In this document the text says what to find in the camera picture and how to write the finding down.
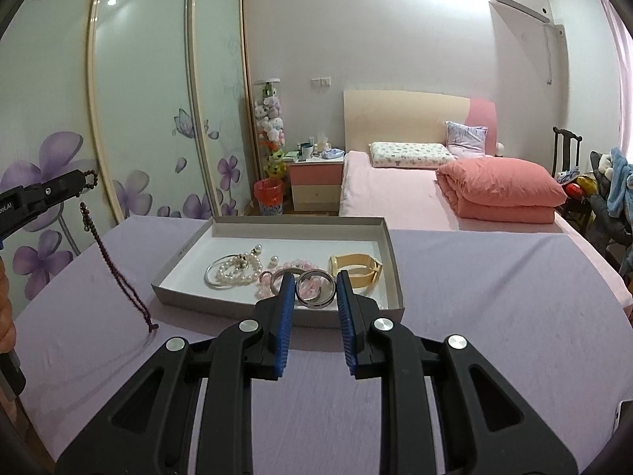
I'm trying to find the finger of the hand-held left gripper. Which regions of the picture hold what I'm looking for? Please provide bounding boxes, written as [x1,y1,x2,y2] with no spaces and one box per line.
[27,169,99,209]

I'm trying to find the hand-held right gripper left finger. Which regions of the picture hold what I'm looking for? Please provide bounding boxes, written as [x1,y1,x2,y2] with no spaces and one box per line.
[54,272,296,475]

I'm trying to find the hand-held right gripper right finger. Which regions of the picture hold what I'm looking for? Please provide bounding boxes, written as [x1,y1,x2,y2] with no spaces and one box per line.
[336,270,579,475]

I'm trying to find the dark red bead strand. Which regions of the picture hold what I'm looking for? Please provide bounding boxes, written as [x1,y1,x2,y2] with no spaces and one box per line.
[79,169,160,332]

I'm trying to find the silver cuff bracelet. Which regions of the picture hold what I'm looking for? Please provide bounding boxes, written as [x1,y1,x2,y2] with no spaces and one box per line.
[269,266,338,310]

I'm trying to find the pink bead bracelet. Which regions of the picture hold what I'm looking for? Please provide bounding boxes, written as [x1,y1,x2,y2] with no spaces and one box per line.
[256,257,327,302]

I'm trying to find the thin silver bangle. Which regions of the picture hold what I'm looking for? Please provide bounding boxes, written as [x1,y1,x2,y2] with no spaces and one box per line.
[205,253,263,289]

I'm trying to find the white pearl bracelet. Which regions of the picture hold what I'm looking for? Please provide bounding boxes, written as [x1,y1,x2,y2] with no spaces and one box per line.
[218,256,263,288]

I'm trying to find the shallow grey cardboard box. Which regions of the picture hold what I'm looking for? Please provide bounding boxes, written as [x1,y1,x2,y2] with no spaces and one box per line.
[151,215,406,330]

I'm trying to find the person's left hand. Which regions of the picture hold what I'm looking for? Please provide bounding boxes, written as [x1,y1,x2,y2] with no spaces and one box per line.
[0,256,15,355]

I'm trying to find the floral sliding-door wardrobe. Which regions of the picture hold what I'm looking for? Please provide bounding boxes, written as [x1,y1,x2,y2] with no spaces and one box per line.
[0,0,258,317]

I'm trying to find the red trash bin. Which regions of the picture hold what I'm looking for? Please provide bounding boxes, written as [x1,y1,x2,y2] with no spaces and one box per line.
[254,178,285,216]

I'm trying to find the pink and beige nightstand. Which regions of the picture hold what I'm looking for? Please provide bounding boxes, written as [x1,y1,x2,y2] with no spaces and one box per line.
[287,151,345,213]

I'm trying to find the lilac tablecloth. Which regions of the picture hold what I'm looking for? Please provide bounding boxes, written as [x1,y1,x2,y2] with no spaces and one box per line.
[12,215,633,475]

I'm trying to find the white patterned pillow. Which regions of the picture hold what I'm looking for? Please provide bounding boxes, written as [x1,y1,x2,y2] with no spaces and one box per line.
[368,141,458,169]

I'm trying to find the folded pink duvet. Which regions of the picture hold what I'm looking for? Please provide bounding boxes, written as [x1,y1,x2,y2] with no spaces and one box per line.
[435,158,569,224]

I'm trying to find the column of plush toys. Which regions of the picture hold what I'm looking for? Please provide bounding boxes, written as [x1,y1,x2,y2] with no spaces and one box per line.
[252,79,288,181]

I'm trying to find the bed with beige headboard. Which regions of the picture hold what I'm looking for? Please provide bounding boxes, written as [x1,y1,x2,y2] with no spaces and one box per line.
[339,90,589,233]

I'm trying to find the purple patterned pillow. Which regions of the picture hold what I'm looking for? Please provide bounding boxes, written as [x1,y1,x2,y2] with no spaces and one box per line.
[444,121,488,156]

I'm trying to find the colourful toys on chair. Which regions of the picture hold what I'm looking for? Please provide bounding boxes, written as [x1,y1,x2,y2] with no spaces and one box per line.
[556,168,594,199]

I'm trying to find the dark wooden chair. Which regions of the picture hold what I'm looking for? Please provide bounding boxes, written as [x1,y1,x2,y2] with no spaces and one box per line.
[552,126,594,231]

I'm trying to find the dark grey garment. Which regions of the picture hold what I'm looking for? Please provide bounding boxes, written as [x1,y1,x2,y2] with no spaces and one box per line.
[586,151,633,273]

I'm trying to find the blue fleece garment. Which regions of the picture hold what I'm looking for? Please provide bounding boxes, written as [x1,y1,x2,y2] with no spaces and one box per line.
[607,147,633,219]

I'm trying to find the white air conditioner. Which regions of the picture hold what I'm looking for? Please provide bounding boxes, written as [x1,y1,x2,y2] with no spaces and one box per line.
[489,0,552,23]

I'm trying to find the pink curtain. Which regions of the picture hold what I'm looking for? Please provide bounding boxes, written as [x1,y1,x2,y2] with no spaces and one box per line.
[598,0,633,159]

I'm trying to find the beige strap wristwatch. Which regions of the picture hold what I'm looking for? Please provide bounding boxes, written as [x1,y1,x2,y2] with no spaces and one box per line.
[329,252,384,294]

